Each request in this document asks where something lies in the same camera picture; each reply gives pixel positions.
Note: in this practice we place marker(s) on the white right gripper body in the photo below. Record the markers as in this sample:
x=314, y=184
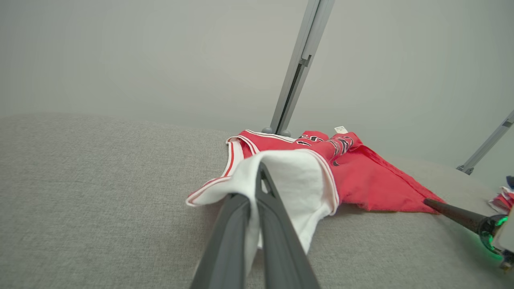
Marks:
x=504, y=237

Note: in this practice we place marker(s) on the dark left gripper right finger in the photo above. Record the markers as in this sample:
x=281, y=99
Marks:
x=281, y=249

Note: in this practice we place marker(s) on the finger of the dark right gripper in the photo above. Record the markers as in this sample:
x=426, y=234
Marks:
x=457, y=214

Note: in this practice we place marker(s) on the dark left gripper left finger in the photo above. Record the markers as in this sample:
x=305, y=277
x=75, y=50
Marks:
x=227, y=249

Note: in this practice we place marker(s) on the red garment with white hem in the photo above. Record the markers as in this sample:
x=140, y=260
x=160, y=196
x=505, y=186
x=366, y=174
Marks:
x=504, y=200

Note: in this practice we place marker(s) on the red white basketball jersey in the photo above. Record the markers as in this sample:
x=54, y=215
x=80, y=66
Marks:
x=369, y=180

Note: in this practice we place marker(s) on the dark blue cloth item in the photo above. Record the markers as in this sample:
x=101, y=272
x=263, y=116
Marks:
x=510, y=181

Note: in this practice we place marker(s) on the grey fabric sofa seat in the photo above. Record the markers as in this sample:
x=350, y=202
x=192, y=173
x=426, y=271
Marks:
x=100, y=200

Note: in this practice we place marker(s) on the grey partition post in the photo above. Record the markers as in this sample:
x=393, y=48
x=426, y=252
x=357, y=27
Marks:
x=488, y=144
x=299, y=68

